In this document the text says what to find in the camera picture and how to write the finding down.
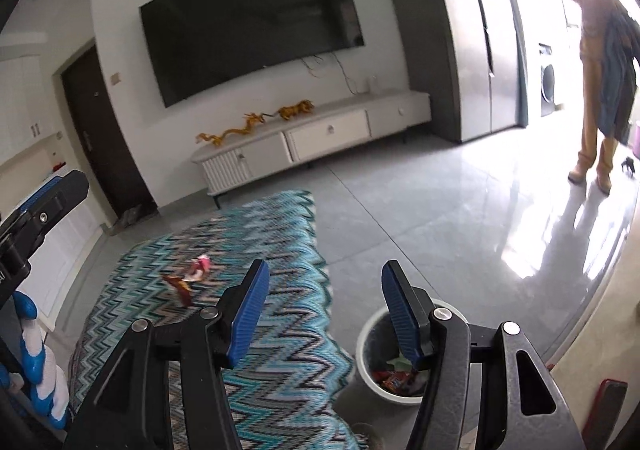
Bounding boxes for dark brown door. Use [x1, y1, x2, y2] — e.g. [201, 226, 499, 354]
[61, 44, 156, 226]

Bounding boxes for tall grey cabinet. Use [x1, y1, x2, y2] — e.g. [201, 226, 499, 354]
[380, 0, 528, 143]

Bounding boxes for white trash bin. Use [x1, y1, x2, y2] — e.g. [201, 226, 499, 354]
[354, 299, 453, 403]

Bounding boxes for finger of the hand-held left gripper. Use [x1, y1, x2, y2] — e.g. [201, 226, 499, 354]
[0, 169, 90, 262]

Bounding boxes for black wall television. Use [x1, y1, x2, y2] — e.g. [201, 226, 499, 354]
[140, 0, 366, 107]

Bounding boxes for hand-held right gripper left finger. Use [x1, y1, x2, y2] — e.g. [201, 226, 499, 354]
[65, 259, 271, 450]

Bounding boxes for white upper wall cabinets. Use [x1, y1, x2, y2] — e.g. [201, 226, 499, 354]
[0, 45, 66, 151]

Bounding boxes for long golden dragon ornament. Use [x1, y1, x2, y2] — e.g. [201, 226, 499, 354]
[196, 113, 268, 147]

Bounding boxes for pink white wrapper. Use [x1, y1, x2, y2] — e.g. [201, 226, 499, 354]
[182, 255, 212, 281]

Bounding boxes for person's left hand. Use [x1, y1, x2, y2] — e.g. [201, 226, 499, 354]
[0, 290, 70, 431]

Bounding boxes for red orange wrapper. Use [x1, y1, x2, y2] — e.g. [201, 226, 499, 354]
[161, 274, 193, 307]

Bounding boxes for zigzag patterned blanket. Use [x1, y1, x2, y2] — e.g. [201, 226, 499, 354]
[67, 190, 371, 450]

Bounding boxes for pile of snack wrappers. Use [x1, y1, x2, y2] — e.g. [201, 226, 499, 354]
[372, 355, 431, 396]

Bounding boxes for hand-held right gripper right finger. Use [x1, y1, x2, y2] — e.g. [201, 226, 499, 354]
[381, 260, 586, 450]

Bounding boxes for short golden dragon ornament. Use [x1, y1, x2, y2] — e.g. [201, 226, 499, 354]
[277, 100, 316, 121]

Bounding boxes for white television cabinet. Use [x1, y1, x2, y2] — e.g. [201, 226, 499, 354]
[190, 89, 432, 208]

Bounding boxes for washing machine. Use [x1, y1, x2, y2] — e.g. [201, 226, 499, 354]
[539, 43, 559, 117]

